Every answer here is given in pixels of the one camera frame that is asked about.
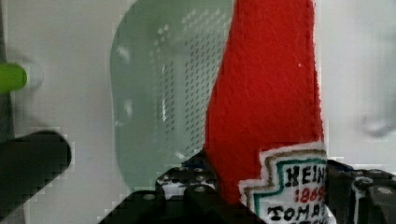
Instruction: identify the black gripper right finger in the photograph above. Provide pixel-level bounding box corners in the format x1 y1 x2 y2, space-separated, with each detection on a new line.
325 160 396 224

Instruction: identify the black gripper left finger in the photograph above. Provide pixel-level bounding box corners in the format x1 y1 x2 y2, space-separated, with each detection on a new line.
98 151 266 224

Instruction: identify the red felt ketchup bottle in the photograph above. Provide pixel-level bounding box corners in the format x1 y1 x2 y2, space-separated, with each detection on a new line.
205 0 331 224

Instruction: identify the green oval strainer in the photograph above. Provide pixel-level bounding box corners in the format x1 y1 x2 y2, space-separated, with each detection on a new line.
110 0 234 191

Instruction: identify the black cylinder container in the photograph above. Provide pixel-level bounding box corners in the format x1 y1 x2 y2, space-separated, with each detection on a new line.
0 131 72 220

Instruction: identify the green toy lime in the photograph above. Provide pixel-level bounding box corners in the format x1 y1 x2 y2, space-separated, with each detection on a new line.
0 63 27 93

